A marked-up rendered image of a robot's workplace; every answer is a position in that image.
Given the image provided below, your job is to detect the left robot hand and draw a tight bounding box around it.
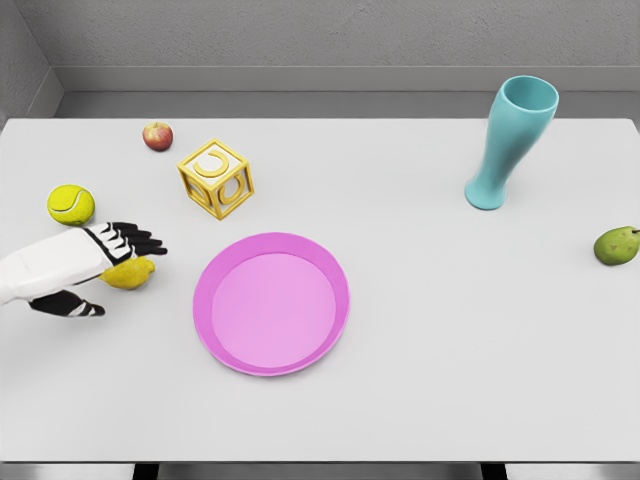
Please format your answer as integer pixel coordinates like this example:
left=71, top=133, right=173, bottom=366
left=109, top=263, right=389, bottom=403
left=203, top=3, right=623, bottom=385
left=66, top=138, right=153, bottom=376
left=20, top=221, right=169, bottom=319

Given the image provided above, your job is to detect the yellow lemon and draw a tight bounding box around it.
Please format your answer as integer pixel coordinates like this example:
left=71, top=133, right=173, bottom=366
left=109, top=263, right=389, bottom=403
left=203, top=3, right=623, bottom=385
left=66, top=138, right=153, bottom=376
left=99, top=256, right=157, bottom=291

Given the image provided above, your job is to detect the pink round plate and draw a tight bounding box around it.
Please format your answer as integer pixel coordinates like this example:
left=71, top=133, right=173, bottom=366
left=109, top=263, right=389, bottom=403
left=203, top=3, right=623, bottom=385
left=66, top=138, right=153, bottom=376
left=192, top=231, right=351, bottom=378

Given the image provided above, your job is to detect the yellow tennis ball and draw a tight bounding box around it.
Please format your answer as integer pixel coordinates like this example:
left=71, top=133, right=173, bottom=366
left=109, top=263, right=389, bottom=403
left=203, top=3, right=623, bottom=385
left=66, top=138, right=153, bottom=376
left=47, top=184, right=96, bottom=226

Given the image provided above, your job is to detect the red apple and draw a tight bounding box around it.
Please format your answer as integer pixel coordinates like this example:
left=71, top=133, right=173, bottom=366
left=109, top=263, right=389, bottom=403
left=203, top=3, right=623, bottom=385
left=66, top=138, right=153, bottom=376
left=142, top=122, right=175, bottom=151

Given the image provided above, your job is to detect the yellow letter block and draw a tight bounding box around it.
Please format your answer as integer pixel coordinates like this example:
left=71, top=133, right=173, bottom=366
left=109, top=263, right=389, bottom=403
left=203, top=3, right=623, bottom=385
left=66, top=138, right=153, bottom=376
left=176, top=138, right=256, bottom=222

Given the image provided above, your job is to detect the tall teal cup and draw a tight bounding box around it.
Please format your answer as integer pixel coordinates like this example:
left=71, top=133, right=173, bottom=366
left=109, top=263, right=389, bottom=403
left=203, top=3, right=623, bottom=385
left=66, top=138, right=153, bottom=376
left=464, top=75, right=560, bottom=211

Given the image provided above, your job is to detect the green pear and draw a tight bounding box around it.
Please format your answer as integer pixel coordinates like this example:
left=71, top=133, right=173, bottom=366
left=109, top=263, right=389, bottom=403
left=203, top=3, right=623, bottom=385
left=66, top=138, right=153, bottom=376
left=593, top=225, right=640, bottom=268

